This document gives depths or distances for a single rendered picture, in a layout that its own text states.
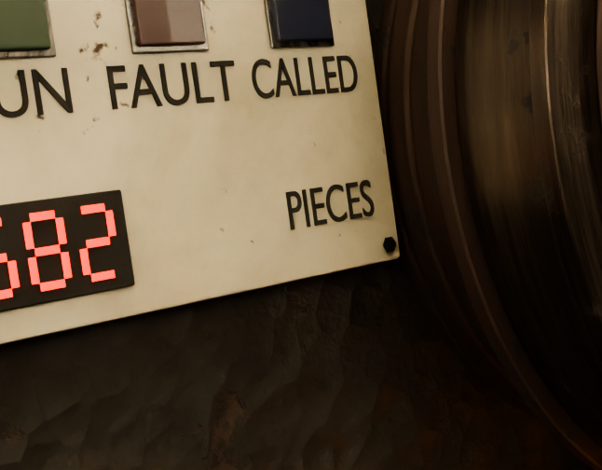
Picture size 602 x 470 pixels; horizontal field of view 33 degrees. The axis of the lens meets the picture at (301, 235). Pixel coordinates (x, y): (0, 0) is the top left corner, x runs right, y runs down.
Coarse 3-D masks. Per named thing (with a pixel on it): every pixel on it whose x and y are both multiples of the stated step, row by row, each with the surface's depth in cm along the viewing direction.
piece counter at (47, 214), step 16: (96, 208) 45; (0, 224) 42; (112, 224) 46; (32, 240) 43; (64, 240) 44; (96, 240) 45; (0, 256) 42; (64, 256) 44; (80, 256) 45; (16, 272) 43; (32, 272) 43; (64, 272) 44; (112, 272) 45; (48, 288) 44
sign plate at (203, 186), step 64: (64, 0) 45; (128, 0) 47; (256, 0) 52; (0, 64) 43; (64, 64) 45; (128, 64) 47; (192, 64) 49; (256, 64) 51; (320, 64) 54; (0, 128) 43; (64, 128) 45; (128, 128) 47; (192, 128) 49; (256, 128) 51; (320, 128) 54; (0, 192) 43; (64, 192) 45; (128, 192) 47; (192, 192) 49; (256, 192) 51; (320, 192) 53; (384, 192) 56; (128, 256) 46; (192, 256) 49; (256, 256) 51; (320, 256) 53; (384, 256) 56; (0, 320) 43; (64, 320) 44
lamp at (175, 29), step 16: (144, 0) 47; (160, 0) 48; (176, 0) 48; (192, 0) 49; (144, 16) 47; (160, 16) 47; (176, 16) 48; (192, 16) 49; (144, 32) 47; (160, 32) 47; (176, 32) 48; (192, 32) 48
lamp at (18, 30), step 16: (0, 0) 43; (16, 0) 43; (32, 0) 44; (0, 16) 43; (16, 16) 43; (32, 16) 44; (0, 32) 43; (16, 32) 43; (32, 32) 44; (48, 32) 44; (0, 48) 43; (16, 48) 43; (32, 48) 44
